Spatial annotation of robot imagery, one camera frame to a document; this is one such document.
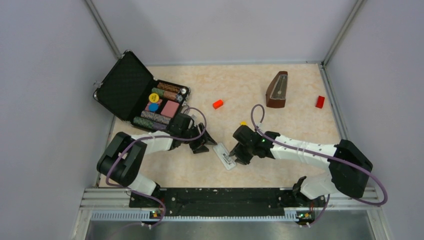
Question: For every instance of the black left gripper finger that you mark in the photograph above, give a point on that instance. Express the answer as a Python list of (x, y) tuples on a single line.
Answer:
[(198, 147), (206, 138)]

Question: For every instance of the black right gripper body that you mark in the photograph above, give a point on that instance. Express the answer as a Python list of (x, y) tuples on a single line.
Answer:
[(244, 153)]

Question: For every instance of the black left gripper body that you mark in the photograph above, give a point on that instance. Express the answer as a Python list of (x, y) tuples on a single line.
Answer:
[(192, 132)]

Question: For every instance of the white remote control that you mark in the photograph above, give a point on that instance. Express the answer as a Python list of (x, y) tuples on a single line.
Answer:
[(224, 156)]

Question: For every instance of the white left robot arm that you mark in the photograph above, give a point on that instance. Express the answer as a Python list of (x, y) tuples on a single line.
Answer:
[(122, 159)]

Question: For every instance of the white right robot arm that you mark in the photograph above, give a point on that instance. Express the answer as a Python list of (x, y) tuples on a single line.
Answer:
[(343, 163)]

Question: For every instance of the pink card deck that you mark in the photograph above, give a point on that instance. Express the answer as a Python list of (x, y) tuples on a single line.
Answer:
[(170, 108)]

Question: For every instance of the blue poker chip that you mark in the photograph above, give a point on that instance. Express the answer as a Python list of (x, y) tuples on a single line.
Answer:
[(153, 107)]

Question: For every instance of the orange toy block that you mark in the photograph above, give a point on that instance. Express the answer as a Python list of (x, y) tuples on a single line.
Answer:
[(217, 104)]

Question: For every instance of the yellow poker chip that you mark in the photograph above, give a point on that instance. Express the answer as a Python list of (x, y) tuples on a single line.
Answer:
[(154, 98)]

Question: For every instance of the brown wooden metronome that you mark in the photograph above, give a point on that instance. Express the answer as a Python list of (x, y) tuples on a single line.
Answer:
[(275, 96)]

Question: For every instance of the black poker chip case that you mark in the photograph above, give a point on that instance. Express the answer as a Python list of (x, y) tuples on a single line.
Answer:
[(125, 93)]

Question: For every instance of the red toy brick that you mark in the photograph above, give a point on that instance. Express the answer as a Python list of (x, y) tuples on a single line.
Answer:
[(320, 102)]

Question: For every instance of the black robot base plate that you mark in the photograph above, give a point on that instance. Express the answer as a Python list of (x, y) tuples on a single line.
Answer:
[(225, 202)]

